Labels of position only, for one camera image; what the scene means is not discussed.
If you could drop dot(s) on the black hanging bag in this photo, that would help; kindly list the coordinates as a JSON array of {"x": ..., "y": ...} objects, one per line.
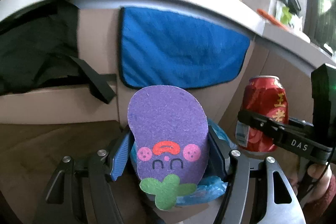
[{"x": 36, "y": 56}]

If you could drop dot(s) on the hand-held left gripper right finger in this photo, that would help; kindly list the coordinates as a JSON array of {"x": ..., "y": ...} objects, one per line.
[{"x": 216, "y": 155}]

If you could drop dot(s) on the blue towel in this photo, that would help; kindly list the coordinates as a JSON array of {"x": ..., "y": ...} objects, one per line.
[{"x": 183, "y": 50}]

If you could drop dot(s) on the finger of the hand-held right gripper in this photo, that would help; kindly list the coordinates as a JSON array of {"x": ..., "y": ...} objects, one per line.
[
  {"x": 302, "y": 124},
  {"x": 260, "y": 124}
]

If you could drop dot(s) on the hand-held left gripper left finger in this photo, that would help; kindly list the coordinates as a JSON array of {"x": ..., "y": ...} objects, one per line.
[{"x": 122, "y": 158}]

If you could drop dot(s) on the green vegetables in white bag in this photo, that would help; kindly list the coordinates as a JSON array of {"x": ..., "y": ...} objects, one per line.
[{"x": 286, "y": 15}]

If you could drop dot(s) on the person's right hand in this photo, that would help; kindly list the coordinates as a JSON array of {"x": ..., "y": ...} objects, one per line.
[{"x": 317, "y": 174}]

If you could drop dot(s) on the person's right forearm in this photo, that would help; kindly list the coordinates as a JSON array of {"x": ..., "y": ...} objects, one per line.
[{"x": 328, "y": 200}]

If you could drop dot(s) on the bin with blue liner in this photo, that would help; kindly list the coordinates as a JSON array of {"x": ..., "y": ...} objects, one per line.
[{"x": 207, "y": 192}]

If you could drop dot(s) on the orange carrot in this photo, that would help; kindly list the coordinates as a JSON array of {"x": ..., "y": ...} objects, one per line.
[{"x": 269, "y": 16}]

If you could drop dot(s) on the purple eggplant-shaped sponge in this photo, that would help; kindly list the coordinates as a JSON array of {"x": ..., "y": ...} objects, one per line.
[{"x": 165, "y": 119}]

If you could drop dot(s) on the red drink can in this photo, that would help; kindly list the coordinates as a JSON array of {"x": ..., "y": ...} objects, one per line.
[{"x": 262, "y": 98}]

